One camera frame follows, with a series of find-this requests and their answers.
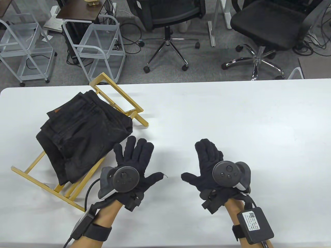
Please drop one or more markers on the dark brown desk corner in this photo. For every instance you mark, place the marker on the dark brown desk corner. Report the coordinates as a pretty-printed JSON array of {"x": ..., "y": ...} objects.
[{"x": 4, "y": 6}]

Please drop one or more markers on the person's left hand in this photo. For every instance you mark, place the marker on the person's left hand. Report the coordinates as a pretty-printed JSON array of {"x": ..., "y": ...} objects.
[{"x": 137, "y": 157}]

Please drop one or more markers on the wooden book rack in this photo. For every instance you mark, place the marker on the wooden book rack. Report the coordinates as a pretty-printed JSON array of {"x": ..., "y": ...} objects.
[{"x": 124, "y": 98}]

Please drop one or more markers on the white desk leg frame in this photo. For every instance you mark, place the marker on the white desk leg frame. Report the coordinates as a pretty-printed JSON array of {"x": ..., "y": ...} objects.
[{"x": 225, "y": 13}]

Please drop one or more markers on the beige object on desk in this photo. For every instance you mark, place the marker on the beige object on desk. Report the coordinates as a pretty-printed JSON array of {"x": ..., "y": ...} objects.
[{"x": 93, "y": 2}]

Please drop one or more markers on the brown wooden side desk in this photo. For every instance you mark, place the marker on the brown wooden side desk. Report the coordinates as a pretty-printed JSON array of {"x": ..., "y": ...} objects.
[{"x": 77, "y": 10}]

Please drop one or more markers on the white metal mesh cart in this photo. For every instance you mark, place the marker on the white metal mesh cart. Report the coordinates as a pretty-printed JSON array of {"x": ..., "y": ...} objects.
[
  {"x": 15, "y": 33},
  {"x": 103, "y": 36}
]

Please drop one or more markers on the white paper stack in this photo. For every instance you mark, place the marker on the white paper stack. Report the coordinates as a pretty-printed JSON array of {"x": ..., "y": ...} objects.
[{"x": 53, "y": 25}]

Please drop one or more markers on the black labelled right wrist box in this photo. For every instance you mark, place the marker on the black labelled right wrist box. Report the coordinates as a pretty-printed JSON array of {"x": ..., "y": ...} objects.
[{"x": 256, "y": 226}]

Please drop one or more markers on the person's right forearm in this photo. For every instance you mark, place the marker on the person's right forearm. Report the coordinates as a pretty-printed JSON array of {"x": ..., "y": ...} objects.
[{"x": 231, "y": 214}]

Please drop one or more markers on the black office chair chrome base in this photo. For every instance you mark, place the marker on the black office chair chrome base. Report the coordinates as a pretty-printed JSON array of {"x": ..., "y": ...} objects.
[{"x": 170, "y": 10}]

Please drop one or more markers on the white curved plastic part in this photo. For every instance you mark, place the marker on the white curved plastic part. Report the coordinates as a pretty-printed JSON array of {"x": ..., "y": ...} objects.
[{"x": 296, "y": 73}]

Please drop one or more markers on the grey right hand controller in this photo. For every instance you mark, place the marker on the grey right hand controller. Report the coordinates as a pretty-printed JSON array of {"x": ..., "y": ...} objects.
[{"x": 226, "y": 173}]

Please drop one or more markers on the black computer tower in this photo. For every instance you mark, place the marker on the black computer tower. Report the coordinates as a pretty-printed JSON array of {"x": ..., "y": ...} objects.
[{"x": 70, "y": 36}]

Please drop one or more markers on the wide black office chair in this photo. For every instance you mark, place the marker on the wide black office chair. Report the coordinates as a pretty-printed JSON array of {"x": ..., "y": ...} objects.
[{"x": 269, "y": 25}]

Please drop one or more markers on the brown board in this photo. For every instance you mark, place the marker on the brown board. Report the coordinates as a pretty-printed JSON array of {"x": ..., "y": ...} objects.
[{"x": 315, "y": 68}]

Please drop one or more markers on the black left wrist module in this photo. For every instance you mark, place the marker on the black left wrist module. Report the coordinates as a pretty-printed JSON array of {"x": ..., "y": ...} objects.
[{"x": 81, "y": 224}]

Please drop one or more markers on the person's right hand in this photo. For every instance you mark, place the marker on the person's right hand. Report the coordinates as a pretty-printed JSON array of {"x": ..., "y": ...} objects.
[{"x": 205, "y": 165}]

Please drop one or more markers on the grey left hand controller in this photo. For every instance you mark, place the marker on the grey left hand controller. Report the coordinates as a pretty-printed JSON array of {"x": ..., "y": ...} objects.
[{"x": 125, "y": 179}]

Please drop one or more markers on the black trousers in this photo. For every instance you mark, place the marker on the black trousers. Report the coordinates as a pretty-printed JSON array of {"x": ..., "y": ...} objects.
[{"x": 82, "y": 129}]

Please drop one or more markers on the white round bin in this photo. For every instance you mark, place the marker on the white round bin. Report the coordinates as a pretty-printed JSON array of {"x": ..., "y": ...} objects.
[{"x": 184, "y": 25}]

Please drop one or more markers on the grey hand controller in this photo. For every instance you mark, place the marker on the grey hand controller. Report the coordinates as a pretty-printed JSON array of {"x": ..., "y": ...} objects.
[
  {"x": 125, "y": 179},
  {"x": 226, "y": 173}
]

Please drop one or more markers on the person's left forearm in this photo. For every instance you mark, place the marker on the person's left forearm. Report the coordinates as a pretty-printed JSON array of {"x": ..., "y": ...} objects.
[{"x": 107, "y": 214}]

